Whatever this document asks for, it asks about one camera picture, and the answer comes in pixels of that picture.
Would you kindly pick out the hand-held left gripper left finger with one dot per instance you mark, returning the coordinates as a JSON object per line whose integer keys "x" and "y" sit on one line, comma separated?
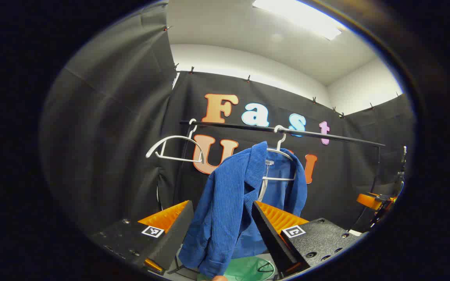
{"x": 178, "y": 238}

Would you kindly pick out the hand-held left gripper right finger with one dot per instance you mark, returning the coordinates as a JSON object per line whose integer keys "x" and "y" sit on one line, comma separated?
{"x": 268, "y": 238}

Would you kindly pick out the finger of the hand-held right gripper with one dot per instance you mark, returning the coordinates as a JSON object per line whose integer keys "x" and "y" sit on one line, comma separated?
{"x": 369, "y": 200}

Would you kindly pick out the green laundry hamper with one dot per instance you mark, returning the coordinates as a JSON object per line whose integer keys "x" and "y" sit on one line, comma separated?
{"x": 244, "y": 269}

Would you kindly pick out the white clothes hanger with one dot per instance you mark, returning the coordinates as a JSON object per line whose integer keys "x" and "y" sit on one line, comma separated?
{"x": 178, "y": 159}
{"x": 279, "y": 179}

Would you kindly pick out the black clothes rack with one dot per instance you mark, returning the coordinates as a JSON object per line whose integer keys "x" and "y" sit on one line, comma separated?
{"x": 326, "y": 135}

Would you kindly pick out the black backdrop cloth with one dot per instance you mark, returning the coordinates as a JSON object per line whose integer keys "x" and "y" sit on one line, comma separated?
{"x": 111, "y": 136}

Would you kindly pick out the ceiling light panel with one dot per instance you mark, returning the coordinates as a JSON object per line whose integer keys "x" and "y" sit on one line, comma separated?
{"x": 299, "y": 15}

